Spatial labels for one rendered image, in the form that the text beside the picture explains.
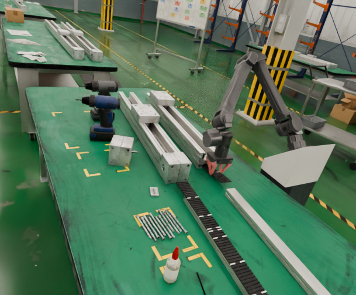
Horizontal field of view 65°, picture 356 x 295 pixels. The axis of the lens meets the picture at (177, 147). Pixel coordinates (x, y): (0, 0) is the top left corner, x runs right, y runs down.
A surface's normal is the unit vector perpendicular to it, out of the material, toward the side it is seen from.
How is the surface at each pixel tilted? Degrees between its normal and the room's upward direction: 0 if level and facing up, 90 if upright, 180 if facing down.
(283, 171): 90
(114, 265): 0
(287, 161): 90
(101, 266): 0
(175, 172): 90
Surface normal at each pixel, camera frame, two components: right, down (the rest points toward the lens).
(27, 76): 0.48, 0.48
